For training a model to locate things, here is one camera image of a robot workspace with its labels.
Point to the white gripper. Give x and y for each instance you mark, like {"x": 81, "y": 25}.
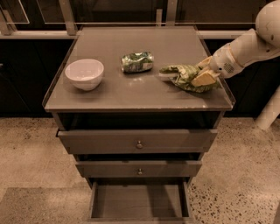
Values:
{"x": 224, "y": 63}

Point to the green jalapeno chip bag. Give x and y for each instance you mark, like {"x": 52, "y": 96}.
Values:
{"x": 182, "y": 75}

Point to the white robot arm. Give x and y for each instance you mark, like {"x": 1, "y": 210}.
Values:
{"x": 261, "y": 43}

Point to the top grey drawer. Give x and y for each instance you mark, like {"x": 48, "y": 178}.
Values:
{"x": 136, "y": 141}

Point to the grey drawer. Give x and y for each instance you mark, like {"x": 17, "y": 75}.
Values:
{"x": 138, "y": 169}
{"x": 140, "y": 203}
{"x": 136, "y": 141}

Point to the grey drawer cabinet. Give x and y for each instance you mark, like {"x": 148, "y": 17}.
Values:
{"x": 136, "y": 101}

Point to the middle grey drawer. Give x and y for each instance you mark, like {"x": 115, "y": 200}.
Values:
{"x": 138, "y": 169}

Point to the bottom grey drawer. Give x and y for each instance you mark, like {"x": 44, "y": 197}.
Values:
{"x": 140, "y": 203}

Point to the crushed green soda can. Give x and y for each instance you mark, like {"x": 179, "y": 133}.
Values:
{"x": 137, "y": 62}

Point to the white ceramic bowl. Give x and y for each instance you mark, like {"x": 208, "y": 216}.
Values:
{"x": 85, "y": 74}

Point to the white pipe post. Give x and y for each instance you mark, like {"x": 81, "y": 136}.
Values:
{"x": 270, "y": 112}

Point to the metal railing frame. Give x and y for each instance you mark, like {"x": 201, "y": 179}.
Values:
{"x": 70, "y": 15}

